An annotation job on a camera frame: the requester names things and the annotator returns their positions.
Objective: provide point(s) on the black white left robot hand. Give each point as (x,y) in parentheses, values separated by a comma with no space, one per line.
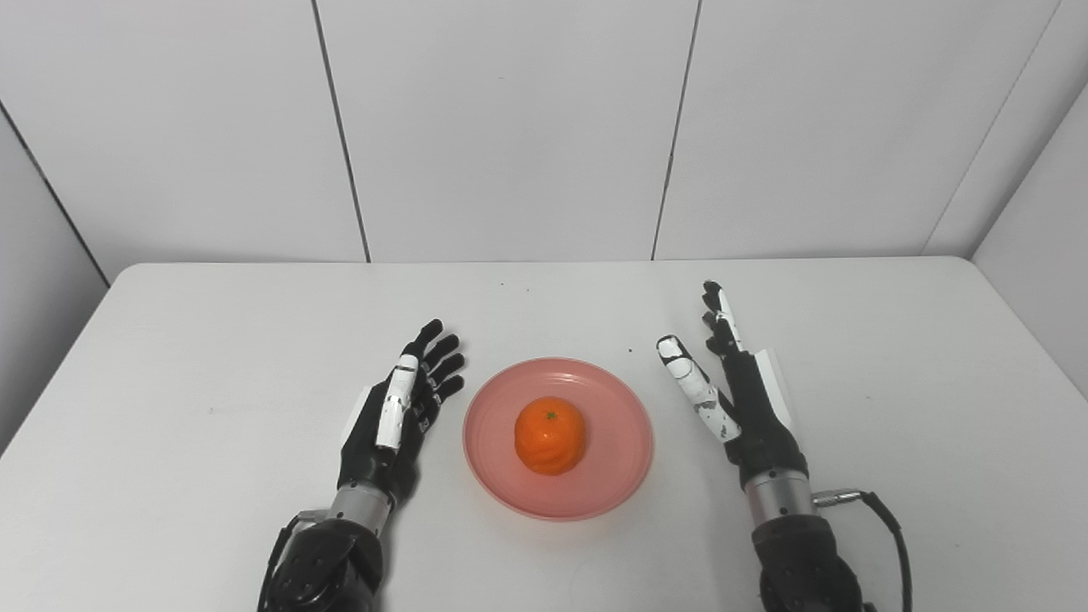
(370,455)

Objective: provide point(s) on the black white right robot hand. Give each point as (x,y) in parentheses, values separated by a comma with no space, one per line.
(761,425)

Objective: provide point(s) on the pink round plate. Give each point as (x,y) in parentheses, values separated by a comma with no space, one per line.
(612,450)

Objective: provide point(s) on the orange fruit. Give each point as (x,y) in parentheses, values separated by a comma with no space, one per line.
(550,435)

